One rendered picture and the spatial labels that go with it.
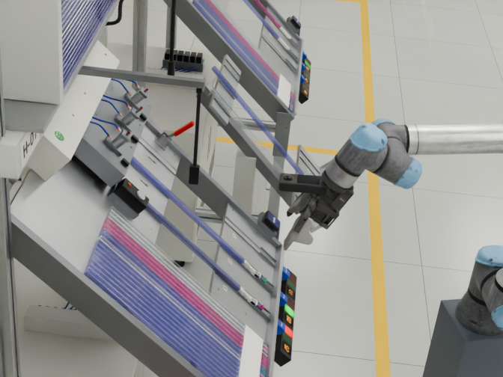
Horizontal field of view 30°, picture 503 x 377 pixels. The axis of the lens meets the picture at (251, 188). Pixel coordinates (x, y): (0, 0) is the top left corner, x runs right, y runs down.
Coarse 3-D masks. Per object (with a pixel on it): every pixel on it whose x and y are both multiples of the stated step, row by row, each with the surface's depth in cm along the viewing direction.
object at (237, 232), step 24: (240, 216) 251; (240, 240) 243; (264, 240) 253; (240, 264) 235; (264, 264) 245; (216, 288) 220; (264, 288) 238; (240, 312) 222; (264, 312) 231; (264, 336) 224
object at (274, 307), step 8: (280, 248) 254; (280, 256) 250; (280, 264) 247; (280, 272) 244; (272, 280) 244; (280, 280) 242; (272, 288) 240; (280, 288) 239; (272, 296) 237; (272, 304) 234; (272, 312) 231; (272, 320) 228; (272, 328) 225; (272, 336) 223; (272, 344) 220; (272, 352) 218; (272, 360) 216; (272, 368) 214
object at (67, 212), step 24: (144, 144) 233; (72, 168) 202; (168, 168) 235; (24, 192) 185; (48, 192) 191; (72, 192) 197; (96, 192) 204; (144, 192) 220; (24, 216) 181; (48, 216) 186; (72, 216) 192; (96, 216) 199; (144, 216) 214; (48, 240) 182; (72, 240) 188; (96, 240) 194; (72, 264) 183
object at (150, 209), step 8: (152, 208) 216; (160, 216) 217; (168, 224) 218; (176, 232) 219; (184, 240) 220; (192, 248) 221; (200, 256) 222; (208, 264) 223; (216, 264) 224; (216, 272) 224; (224, 272) 224; (232, 280) 225; (240, 288) 226
